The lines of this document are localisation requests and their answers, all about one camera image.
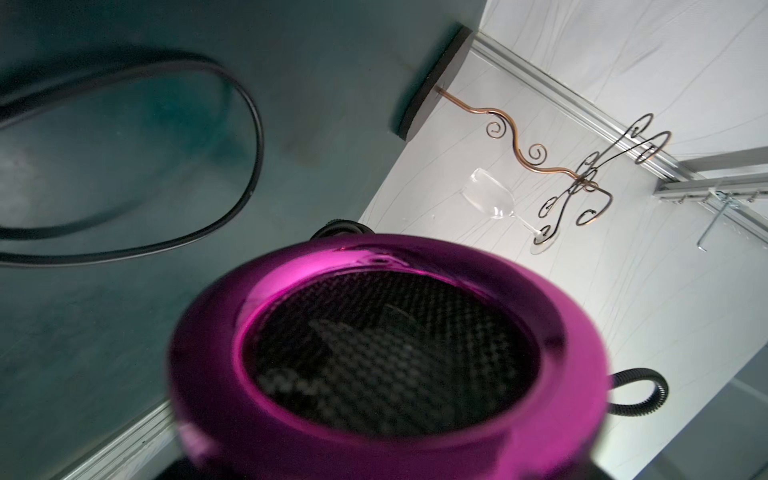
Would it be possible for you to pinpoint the grey hair dryer pink ring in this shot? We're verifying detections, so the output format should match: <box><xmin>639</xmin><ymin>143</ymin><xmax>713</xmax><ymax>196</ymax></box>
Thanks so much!
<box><xmin>167</xmin><ymin>218</ymin><xmax>613</xmax><ymax>480</ymax></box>

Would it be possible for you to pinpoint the clear wine glass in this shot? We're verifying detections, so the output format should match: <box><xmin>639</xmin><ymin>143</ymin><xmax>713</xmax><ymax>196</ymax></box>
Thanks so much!
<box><xmin>461</xmin><ymin>168</ymin><xmax>559</xmax><ymax>255</ymax></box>

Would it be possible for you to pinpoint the metal glass holder stand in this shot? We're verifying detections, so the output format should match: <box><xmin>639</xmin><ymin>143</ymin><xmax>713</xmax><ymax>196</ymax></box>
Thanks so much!
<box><xmin>396</xmin><ymin>25</ymin><xmax>672</xmax><ymax>254</ymax></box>

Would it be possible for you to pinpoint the green table mat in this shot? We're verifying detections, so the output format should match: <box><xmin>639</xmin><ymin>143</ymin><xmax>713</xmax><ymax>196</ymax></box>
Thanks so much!
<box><xmin>1</xmin><ymin>1</ymin><xmax>485</xmax><ymax>479</ymax></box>

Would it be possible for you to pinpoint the metal bolt bracket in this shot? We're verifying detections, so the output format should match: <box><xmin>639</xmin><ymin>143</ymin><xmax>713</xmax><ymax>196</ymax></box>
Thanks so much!
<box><xmin>659</xmin><ymin>188</ymin><xmax>763</xmax><ymax>253</ymax></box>

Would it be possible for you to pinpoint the aluminium top rail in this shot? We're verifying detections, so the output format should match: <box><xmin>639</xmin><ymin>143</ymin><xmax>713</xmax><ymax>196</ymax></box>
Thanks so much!
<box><xmin>653</xmin><ymin>173</ymin><xmax>767</xmax><ymax>201</ymax></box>

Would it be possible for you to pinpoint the green dryer black cord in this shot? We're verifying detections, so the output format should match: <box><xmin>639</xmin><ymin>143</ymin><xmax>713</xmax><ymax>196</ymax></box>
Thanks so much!
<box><xmin>0</xmin><ymin>50</ymin><xmax>266</xmax><ymax>268</ymax></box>

